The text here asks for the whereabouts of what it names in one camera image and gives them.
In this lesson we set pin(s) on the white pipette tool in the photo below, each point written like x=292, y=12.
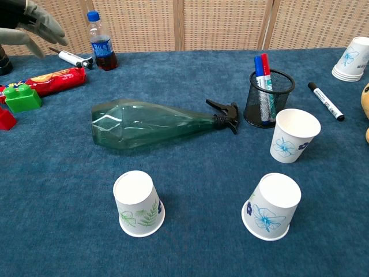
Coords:
x=70, y=59

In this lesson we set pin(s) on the yellow plush toy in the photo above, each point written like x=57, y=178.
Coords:
x=366, y=101

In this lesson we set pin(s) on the black marker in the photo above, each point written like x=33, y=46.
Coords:
x=325, y=101

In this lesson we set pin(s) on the blue table mat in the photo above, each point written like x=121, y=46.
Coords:
x=187, y=167

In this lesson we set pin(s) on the blue marker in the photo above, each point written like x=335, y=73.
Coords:
x=258, y=67

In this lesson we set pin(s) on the green spray bottle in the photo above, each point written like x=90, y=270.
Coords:
x=138, y=124

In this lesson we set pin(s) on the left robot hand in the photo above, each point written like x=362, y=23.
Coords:
x=43, y=23

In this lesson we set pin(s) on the inverted blue flower paper cup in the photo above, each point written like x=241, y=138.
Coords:
x=274, y=205

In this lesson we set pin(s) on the upright blue flower paper cup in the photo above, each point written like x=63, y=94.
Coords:
x=291, y=138

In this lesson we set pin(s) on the red marker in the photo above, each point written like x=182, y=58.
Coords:
x=265, y=65

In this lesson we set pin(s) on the stack of paper cups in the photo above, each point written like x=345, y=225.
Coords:
x=353, y=62

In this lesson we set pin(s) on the red toy brick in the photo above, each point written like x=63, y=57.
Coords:
x=6, y=119

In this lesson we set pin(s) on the green toy brick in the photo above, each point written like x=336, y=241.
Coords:
x=23, y=101

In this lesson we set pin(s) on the black round object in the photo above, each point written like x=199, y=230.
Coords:
x=4, y=65

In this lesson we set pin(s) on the black mesh pen holder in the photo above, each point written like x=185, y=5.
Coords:
x=284, y=95

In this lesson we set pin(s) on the wicker folding screen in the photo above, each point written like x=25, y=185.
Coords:
x=225, y=26

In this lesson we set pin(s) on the blue cap cola bottle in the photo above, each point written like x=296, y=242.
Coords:
x=102, y=49

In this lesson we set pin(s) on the green leaf paper cup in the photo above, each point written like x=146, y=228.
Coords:
x=135, y=199

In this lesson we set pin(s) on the red biscuit pack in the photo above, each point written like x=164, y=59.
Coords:
x=57, y=80

